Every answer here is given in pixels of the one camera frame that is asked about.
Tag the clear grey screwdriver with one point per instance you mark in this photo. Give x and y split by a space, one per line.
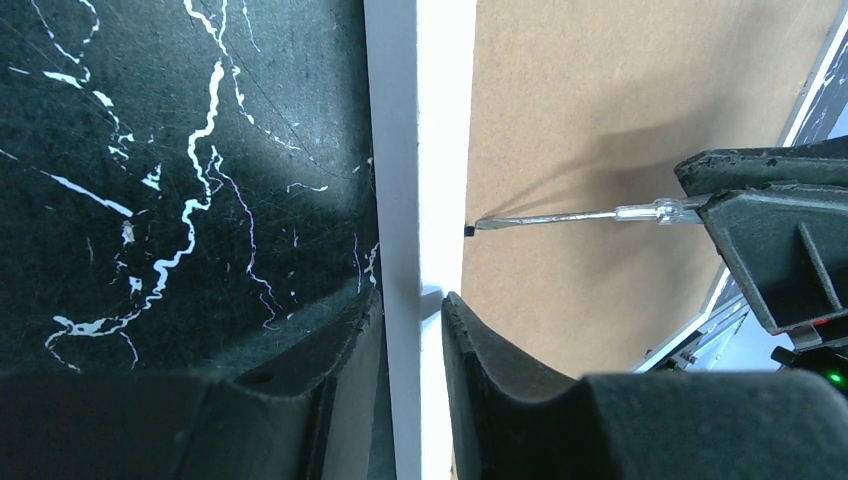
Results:
662 211

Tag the aluminium front rail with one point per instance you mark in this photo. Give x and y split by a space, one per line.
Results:
730 338

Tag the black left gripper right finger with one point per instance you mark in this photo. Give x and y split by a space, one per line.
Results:
513 417

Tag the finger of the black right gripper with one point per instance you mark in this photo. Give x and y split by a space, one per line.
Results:
821 163

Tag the white picture frame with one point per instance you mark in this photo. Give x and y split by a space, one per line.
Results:
529 107

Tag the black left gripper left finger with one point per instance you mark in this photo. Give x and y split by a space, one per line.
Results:
305 414

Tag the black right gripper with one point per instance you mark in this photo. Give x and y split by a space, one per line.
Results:
786 247

